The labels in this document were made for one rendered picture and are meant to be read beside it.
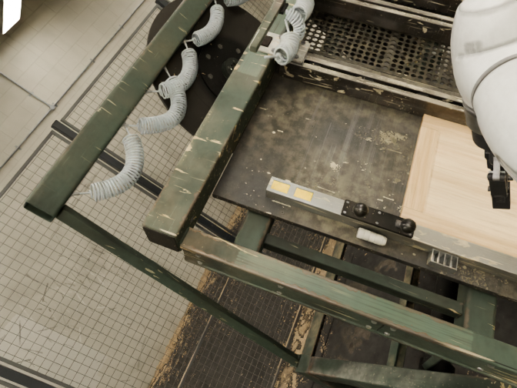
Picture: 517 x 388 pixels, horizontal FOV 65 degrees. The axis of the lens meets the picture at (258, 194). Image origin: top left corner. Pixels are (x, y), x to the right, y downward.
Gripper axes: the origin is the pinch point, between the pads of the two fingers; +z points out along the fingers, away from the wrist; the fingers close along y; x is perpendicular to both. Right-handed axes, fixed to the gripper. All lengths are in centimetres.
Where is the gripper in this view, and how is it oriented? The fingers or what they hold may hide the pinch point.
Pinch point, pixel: (501, 195)
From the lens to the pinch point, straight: 90.8
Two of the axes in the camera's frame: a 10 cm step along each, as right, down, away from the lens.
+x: 8.3, 0.3, -5.6
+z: 4.3, 6.0, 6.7
